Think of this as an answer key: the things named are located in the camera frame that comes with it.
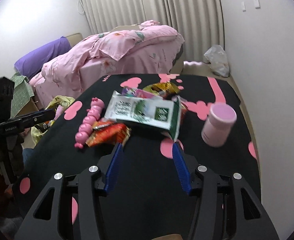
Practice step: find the white plastic bag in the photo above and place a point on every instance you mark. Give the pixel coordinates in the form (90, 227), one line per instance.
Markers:
(218, 60)

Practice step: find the white wall socket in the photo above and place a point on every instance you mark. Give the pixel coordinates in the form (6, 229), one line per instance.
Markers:
(243, 6)

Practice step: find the pink floral duvet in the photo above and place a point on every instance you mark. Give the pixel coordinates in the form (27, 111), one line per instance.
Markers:
(149, 48)

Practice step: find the black pink heart table mat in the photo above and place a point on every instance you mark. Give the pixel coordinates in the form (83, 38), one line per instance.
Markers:
(148, 200)

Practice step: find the purple pillow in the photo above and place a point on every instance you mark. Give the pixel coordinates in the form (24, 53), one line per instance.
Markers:
(31, 64)

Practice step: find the green checked cloth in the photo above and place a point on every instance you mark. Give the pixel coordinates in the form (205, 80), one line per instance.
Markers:
(22, 94)

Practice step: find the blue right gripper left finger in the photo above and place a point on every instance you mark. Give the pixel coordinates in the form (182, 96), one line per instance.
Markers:
(112, 173)

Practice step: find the pink caterpillar toy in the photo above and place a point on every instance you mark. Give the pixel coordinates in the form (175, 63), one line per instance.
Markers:
(86, 128)

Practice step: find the colourful purple snack packet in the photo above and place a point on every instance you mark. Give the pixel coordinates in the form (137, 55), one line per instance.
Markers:
(139, 93)

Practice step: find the pink cylindrical bottle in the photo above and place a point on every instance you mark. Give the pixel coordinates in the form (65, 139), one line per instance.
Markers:
(218, 125)

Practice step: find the person's blue jeans leg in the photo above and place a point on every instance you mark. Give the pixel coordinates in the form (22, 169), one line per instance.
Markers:
(28, 159)

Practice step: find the green white snack bag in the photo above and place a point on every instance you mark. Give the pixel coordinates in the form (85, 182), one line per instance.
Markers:
(160, 114)

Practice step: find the wooden bedside cabinet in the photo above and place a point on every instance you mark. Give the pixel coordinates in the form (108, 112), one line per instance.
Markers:
(30, 107)

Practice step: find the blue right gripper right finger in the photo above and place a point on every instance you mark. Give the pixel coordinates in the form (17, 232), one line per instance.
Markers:
(181, 168)

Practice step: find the beige bed frame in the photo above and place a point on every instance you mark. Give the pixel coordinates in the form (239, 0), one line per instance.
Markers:
(74, 39)

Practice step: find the gold candy wrapper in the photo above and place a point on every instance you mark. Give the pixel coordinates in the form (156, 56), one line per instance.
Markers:
(163, 90)

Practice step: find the red orange snack packet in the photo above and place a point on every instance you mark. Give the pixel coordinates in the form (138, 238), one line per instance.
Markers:
(108, 132)

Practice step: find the beige pleated curtain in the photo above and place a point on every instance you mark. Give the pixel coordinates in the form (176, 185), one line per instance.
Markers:
(200, 22)

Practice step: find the white wall switch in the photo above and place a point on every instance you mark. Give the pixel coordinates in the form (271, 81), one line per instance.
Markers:
(257, 4)

